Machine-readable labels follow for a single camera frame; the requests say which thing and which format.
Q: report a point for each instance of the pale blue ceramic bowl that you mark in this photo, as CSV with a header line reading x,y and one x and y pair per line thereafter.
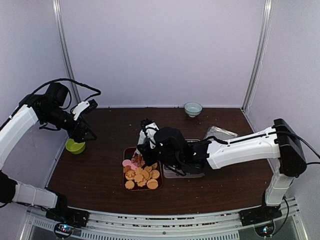
x,y
192,109

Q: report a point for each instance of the leaf shaped tan cookie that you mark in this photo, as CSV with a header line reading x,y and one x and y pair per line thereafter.
x,y
138,178

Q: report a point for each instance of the large round tan cookie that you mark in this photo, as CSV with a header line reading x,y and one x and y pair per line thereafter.
x,y
152,184

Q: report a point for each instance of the green plastic bowl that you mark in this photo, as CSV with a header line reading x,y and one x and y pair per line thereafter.
x,y
75,147

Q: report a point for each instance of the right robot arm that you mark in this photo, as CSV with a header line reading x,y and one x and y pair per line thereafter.
x,y
168,146

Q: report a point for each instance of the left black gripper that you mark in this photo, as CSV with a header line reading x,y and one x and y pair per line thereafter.
x,y
77,137

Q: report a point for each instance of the swirl butter cookie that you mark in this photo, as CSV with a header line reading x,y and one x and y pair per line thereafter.
x,y
130,175

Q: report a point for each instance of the white divided cookie tin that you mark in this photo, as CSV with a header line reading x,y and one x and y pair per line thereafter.
x,y
170,172

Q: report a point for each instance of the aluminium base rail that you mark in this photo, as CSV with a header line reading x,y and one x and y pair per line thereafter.
x,y
223,225

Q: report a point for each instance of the white handled metal tongs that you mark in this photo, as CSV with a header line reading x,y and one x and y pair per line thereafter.
x,y
137,160

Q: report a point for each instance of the bottom left round cookie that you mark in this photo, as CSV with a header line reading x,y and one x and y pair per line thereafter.
x,y
129,185

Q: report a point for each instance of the dark red cookie tray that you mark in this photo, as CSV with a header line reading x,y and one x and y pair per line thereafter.
x,y
154,171

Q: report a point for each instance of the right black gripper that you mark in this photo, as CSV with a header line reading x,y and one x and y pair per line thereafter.
x,y
144,151

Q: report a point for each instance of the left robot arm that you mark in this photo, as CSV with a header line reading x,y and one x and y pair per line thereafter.
x,y
30,142

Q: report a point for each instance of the left pink round cookie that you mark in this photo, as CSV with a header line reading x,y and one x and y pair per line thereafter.
x,y
127,162

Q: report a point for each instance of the right aluminium frame post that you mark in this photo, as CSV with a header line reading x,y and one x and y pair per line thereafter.
x,y
261,47

